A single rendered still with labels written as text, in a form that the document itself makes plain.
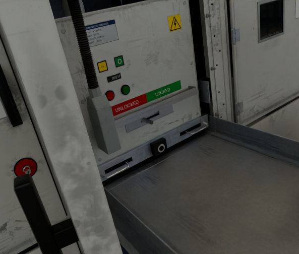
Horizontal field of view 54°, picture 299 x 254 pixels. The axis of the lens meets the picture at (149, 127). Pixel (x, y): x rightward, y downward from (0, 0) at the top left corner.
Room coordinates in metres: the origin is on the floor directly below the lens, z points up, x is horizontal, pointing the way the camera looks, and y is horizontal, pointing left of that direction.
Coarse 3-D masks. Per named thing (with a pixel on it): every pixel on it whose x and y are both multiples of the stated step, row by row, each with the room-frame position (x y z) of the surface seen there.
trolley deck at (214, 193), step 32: (192, 160) 0.90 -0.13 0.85; (224, 160) 0.86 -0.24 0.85; (256, 160) 0.82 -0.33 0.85; (128, 192) 0.79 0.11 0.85; (160, 192) 0.75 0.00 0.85; (192, 192) 0.72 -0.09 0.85; (224, 192) 0.69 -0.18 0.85; (256, 192) 0.67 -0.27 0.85; (288, 192) 0.64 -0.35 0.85; (160, 224) 0.61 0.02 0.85; (192, 224) 0.59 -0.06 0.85; (224, 224) 0.57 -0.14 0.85; (256, 224) 0.55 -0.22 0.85; (288, 224) 0.53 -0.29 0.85
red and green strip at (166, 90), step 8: (160, 88) 1.01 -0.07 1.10; (168, 88) 1.03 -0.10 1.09; (176, 88) 1.05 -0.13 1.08; (144, 96) 0.97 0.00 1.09; (152, 96) 0.99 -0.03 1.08; (160, 96) 1.01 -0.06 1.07; (120, 104) 0.92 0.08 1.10; (128, 104) 0.94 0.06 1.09; (136, 104) 0.96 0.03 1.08; (112, 112) 0.91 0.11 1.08; (120, 112) 0.92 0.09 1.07
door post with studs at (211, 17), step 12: (204, 0) 1.09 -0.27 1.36; (216, 0) 1.12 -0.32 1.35; (204, 12) 1.09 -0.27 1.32; (216, 12) 1.11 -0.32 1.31; (204, 24) 1.12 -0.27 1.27; (216, 24) 1.11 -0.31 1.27; (204, 36) 1.13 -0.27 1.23; (216, 36) 1.11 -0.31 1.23; (204, 48) 1.13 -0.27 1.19; (216, 48) 1.11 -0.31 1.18; (216, 60) 1.10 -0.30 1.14; (216, 72) 1.10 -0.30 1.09; (216, 84) 1.10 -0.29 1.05; (216, 96) 1.10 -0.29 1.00; (216, 108) 1.10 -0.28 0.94
